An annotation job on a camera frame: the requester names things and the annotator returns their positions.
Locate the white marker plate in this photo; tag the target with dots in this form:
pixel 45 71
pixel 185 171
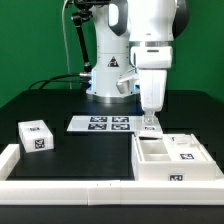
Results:
pixel 105 124

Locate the white cabinet top block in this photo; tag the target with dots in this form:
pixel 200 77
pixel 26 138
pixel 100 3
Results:
pixel 35 136

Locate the white cabinet body box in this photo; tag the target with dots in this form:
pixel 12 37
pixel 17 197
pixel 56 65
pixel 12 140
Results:
pixel 151 162

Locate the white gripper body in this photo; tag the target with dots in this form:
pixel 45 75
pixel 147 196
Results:
pixel 152 64

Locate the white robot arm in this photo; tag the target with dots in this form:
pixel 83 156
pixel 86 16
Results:
pixel 123 24

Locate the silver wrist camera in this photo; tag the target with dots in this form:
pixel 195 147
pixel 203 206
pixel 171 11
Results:
pixel 126 81

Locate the white cabinet door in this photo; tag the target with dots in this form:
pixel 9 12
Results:
pixel 181 147
pixel 153 131

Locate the white U-shaped fence frame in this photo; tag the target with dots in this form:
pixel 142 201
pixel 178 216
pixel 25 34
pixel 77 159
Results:
pixel 115 192

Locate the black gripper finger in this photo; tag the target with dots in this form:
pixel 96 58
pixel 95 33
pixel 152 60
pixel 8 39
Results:
pixel 149 118

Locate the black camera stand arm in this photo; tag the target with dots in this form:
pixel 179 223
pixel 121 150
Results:
pixel 84 14

